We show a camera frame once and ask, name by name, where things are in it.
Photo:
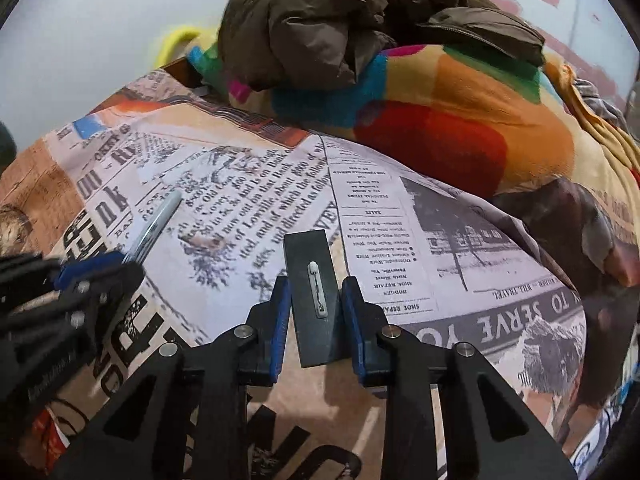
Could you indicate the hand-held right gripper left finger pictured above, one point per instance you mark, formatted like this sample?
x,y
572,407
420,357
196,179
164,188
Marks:
x,y
280,332

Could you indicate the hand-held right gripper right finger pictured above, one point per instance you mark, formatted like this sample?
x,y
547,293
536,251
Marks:
x,y
352,332

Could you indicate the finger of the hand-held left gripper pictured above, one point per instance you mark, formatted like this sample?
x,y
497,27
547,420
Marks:
x,y
112,292
90,270

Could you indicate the black name badge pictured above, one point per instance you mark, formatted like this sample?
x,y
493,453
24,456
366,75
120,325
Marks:
x,y
312,345

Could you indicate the grey marker pen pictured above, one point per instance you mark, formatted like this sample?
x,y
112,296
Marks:
x,y
160,217

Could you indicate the newspaper print blanket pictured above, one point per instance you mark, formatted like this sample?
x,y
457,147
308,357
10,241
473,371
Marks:
x,y
225,200

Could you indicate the colourful checked blanket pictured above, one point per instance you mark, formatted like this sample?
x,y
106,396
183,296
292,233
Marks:
x,y
450,135

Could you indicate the dark brown cloth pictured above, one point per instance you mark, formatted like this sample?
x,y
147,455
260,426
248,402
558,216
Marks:
x,y
575,220

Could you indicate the blue white printed bag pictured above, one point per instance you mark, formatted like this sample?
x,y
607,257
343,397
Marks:
x,y
595,440

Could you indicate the brown padded jacket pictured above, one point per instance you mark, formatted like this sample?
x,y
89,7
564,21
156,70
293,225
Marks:
x,y
310,25

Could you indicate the grey striped cloth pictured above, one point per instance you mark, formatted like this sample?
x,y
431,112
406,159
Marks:
x,y
602,102

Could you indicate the frosted window with pink hearts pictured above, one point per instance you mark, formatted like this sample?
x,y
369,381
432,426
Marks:
x,y
550,15

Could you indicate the wooden bed frame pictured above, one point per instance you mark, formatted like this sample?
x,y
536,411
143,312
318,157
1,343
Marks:
x,y
182,74

